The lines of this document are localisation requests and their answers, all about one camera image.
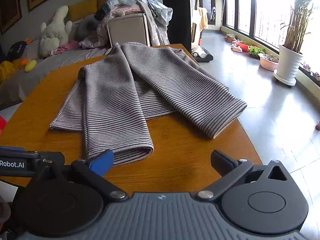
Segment black framed window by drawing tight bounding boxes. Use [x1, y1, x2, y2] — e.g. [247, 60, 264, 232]
[221, 0, 320, 64]

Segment pink garment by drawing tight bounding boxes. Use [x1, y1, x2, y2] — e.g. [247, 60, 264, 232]
[110, 4, 142, 18]

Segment yellow-green plush toy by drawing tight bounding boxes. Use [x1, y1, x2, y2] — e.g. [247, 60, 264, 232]
[24, 59, 37, 72]

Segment grey neck pillow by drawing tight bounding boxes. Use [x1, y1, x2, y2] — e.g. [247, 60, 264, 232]
[75, 14, 100, 39]

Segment pink slippers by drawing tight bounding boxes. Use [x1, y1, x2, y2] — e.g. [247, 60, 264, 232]
[230, 40, 243, 53]

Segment black dock tray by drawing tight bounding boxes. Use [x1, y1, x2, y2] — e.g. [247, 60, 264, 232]
[194, 47, 214, 63]

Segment striped knit garment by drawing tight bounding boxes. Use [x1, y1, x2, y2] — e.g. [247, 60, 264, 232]
[49, 42, 248, 167]

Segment yellow hanging towel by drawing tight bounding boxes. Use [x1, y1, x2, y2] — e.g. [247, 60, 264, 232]
[196, 7, 208, 30]

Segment pink basin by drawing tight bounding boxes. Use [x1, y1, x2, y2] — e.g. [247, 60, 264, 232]
[258, 53, 279, 72]

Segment bamboo plant in white pot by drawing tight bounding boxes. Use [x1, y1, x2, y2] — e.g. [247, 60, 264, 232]
[273, 0, 317, 87]

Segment dark curtain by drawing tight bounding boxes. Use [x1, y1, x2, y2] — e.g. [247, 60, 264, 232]
[160, 0, 192, 49]

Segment black cap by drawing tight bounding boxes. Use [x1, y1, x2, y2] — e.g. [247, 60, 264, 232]
[7, 41, 27, 62]

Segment grey hanging garment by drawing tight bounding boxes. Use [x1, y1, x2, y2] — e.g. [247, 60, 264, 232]
[137, 0, 171, 47]

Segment red package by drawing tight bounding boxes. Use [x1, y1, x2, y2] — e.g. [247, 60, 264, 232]
[0, 116, 7, 138]

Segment pink clothes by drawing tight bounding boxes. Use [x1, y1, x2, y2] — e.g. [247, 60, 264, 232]
[50, 39, 80, 56]

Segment beige chair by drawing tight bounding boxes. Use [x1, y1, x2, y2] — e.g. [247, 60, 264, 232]
[107, 12, 150, 48]

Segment floral patterned cloth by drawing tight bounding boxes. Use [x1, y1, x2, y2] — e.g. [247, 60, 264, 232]
[79, 17, 112, 49]

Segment white floor cleaner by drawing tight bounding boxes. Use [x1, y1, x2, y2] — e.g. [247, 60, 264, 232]
[191, 22, 208, 58]

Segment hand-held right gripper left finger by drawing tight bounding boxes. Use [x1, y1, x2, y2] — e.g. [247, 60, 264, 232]
[34, 149, 129, 202]

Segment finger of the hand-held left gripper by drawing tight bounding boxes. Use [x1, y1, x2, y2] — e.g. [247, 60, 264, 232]
[25, 151, 65, 167]
[0, 146, 27, 153]

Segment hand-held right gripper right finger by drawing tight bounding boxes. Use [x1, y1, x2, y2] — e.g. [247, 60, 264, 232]
[195, 149, 288, 202]

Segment sofa with grey cover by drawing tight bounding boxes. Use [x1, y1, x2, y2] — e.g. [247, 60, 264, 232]
[0, 0, 118, 110]

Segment pile of clothes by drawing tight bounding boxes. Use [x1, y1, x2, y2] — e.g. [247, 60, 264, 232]
[105, 0, 173, 26]

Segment white plush toy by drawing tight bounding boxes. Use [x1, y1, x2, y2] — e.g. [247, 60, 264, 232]
[39, 5, 73, 58]

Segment dark denim garment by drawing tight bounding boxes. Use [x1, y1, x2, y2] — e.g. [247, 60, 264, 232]
[94, 5, 110, 20]

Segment tray of green plants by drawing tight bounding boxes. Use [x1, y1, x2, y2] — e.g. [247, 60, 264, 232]
[248, 45, 265, 60]

